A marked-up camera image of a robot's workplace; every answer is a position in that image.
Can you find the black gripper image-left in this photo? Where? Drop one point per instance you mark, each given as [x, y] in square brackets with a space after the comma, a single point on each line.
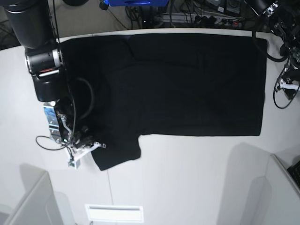
[81, 138]

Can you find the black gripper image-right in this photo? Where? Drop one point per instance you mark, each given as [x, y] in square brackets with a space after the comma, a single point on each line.
[290, 75]

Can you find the black T-shirt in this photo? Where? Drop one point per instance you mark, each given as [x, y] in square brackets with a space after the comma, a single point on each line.
[167, 84]

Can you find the black robot arm image-left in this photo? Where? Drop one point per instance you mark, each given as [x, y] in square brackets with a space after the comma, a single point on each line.
[38, 33]

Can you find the black keyboard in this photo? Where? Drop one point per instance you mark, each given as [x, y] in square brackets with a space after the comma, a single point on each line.
[294, 171]

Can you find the blue box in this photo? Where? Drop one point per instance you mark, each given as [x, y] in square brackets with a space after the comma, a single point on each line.
[104, 4]

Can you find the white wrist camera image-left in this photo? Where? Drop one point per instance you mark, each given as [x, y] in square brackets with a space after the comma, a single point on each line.
[75, 154]

